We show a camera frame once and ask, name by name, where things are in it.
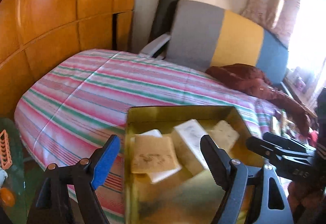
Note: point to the black rolled mat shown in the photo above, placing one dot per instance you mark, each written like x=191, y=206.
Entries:
x=163, y=18

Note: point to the white cosmetic carton box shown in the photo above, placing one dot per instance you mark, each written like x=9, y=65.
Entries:
x=186, y=138

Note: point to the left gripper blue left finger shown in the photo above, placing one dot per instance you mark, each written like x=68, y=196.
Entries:
x=102, y=160

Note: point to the grey yellow blue sofa chair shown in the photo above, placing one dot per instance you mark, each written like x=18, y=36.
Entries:
x=204, y=35

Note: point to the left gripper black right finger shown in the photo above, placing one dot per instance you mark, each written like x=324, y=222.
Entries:
x=217, y=160

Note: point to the orange wooden wardrobe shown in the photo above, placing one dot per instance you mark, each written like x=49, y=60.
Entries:
x=37, y=35

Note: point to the orange fruit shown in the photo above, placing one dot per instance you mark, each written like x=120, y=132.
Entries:
x=7, y=197

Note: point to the orange plastic rack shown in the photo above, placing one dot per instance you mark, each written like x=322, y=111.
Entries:
x=5, y=152

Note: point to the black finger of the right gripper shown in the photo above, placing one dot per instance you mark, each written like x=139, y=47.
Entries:
x=278, y=149

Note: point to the striped pink green bedspread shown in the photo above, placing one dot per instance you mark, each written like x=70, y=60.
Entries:
x=72, y=110

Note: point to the wooden window shelf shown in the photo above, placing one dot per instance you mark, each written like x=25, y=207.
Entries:
x=296, y=94

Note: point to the maroon down jacket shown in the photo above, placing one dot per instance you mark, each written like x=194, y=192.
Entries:
x=252, y=81

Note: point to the green glass side table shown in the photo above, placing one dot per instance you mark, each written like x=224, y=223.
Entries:
x=15, y=181

